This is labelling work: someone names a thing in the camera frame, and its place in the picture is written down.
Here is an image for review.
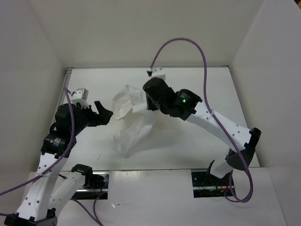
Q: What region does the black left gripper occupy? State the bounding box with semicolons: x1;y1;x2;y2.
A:
71;100;113;135

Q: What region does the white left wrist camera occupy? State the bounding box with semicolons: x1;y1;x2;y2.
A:
71;88;89;108

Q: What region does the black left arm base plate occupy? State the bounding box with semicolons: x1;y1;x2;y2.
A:
72;171;109;200

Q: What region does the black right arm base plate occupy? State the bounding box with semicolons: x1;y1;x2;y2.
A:
191;171;232;198

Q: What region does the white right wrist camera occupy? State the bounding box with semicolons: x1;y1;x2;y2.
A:
146;68;166;80

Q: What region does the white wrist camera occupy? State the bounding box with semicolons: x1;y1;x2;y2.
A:
71;88;89;108
146;68;166;80

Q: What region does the white fabric skirt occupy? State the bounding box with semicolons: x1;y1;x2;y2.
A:
112;85;156;157

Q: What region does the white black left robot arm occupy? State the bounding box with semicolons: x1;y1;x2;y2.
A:
4;101;113;226

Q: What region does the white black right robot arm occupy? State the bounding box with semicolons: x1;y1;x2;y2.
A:
143;77;261;185

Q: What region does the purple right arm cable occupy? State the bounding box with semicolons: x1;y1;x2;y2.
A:
150;38;254;203

